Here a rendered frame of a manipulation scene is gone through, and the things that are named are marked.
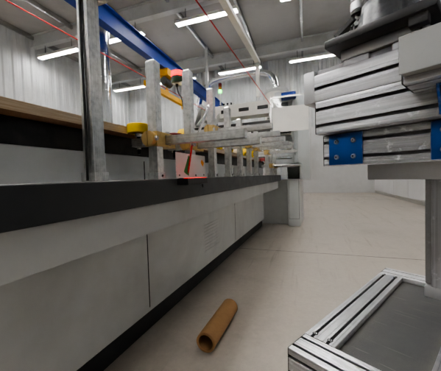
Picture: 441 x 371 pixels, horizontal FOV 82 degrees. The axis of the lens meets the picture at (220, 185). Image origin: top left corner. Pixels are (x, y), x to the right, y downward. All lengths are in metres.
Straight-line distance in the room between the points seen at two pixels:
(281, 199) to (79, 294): 3.09
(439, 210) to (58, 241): 0.98
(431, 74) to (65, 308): 1.08
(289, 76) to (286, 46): 1.35
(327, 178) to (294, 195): 6.37
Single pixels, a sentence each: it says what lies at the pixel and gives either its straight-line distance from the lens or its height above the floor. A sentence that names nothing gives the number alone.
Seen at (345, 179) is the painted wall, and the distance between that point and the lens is 9.94.
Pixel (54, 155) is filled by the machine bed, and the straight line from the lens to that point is 0.90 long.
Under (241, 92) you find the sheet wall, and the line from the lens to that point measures 10.63.
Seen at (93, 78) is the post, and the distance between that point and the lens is 0.74.
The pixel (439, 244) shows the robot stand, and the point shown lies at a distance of 0.97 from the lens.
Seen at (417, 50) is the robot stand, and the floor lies 0.92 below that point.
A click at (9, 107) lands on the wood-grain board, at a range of 0.79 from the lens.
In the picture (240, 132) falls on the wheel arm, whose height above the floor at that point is 0.84.
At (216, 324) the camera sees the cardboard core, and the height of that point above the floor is 0.08.
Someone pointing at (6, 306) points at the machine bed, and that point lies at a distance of 0.87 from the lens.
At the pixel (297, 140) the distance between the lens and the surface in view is 3.55.
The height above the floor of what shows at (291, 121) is 1.41.
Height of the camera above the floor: 0.70
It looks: 2 degrees down
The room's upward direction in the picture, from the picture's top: 2 degrees counter-clockwise
